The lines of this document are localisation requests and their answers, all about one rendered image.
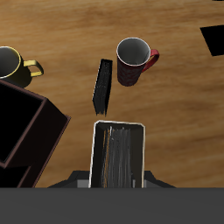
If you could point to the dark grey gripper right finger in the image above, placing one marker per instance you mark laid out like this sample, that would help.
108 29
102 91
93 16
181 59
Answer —
151 178

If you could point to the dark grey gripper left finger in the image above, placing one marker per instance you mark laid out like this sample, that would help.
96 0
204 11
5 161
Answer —
78 177

